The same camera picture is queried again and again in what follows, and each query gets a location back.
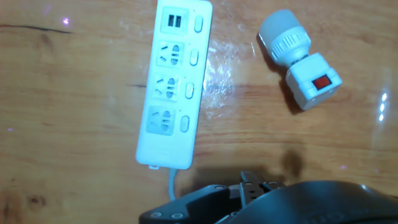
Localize grey power strip cable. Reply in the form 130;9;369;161
168;167;178;202

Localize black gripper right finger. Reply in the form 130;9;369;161
252;179;286;203

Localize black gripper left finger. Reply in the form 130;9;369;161
139;170;254;224

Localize white bulb holder with bulb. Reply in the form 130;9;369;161
257;9;343;111

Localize white power strip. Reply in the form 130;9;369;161
135;0;214;170

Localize glossy wooden board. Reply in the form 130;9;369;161
0;0;398;224

